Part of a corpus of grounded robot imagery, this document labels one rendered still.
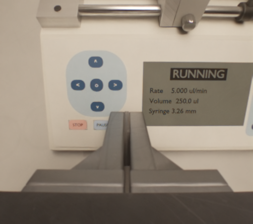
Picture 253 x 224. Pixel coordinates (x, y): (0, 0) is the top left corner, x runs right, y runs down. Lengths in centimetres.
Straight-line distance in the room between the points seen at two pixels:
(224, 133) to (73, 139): 14
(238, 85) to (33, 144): 20
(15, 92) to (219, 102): 22
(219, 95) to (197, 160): 7
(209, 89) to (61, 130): 13
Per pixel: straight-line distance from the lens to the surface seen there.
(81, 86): 16
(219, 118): 18
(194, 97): 16
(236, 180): 22
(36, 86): 24
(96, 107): 16
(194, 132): 18
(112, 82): 15
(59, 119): 17
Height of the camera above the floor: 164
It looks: 69 degrees down
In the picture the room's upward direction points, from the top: straight up
